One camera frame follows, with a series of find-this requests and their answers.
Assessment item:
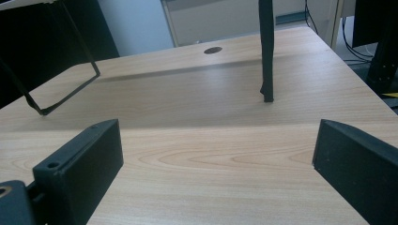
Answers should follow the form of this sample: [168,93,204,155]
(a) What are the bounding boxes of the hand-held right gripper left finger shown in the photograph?
[32,118,125,225]

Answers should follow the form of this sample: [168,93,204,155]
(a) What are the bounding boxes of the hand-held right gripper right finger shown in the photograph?
[312,118,398,225]

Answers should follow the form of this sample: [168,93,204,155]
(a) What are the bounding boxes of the black upright pole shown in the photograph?
[258,0,276,103]

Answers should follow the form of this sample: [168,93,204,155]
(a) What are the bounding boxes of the white cabinet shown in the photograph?
[161,0,345,49]

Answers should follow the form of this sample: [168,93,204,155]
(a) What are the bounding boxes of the black metal frame stand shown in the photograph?
[0,0,101,116]

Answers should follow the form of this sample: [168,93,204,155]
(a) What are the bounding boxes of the black cables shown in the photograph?
[303,0,375,64]

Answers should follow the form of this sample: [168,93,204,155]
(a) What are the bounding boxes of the dark round cable grommet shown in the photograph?
[203,46,223,55]

